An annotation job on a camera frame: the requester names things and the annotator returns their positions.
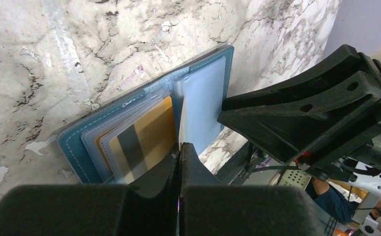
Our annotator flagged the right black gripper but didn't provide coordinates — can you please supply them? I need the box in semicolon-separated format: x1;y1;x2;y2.
218;44;381;182

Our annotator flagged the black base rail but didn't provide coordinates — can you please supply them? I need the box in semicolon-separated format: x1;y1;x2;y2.
215;142;270;185

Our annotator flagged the beige perforated box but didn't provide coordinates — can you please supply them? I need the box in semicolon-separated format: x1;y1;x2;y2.
277;170;311;190

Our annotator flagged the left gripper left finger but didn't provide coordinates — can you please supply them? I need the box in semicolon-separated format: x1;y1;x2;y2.
0;145;180;236

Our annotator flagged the blue card holder wallet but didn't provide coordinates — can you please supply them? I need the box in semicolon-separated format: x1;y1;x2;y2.
57;44;234;184

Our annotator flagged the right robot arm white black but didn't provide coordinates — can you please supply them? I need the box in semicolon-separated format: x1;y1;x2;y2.
218;45;381;198

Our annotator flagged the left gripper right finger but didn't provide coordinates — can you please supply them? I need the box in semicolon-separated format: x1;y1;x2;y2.
179;143;324;236

